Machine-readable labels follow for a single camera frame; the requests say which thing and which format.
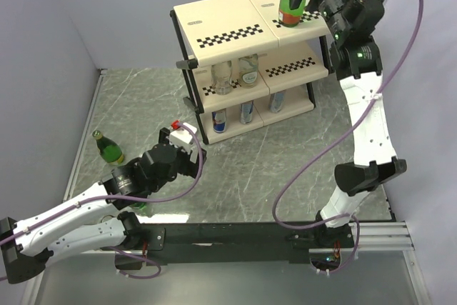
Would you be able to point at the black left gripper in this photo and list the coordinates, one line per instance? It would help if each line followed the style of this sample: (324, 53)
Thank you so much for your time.
(190, 167)

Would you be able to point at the clear Chang soda water bottle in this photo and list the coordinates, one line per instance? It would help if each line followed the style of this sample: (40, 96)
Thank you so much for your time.
(221, 77)

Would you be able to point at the silver blue energy drink can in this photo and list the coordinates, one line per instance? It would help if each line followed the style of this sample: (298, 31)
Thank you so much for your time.
(276, 101)

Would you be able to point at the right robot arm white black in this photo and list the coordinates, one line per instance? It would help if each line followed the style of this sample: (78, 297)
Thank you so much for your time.
(356, 60)

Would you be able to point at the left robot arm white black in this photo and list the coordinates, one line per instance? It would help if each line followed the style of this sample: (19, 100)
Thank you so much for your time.
(98, 217)

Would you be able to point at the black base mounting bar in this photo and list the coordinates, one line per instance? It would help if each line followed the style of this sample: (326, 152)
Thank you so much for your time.
(232, 242)

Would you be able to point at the beige two-tier shelf black frame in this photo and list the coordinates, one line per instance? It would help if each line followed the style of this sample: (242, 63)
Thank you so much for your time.
(291, 59)

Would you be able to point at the aluminium rail frame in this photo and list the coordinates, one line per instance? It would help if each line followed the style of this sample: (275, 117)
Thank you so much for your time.
(128, 103)

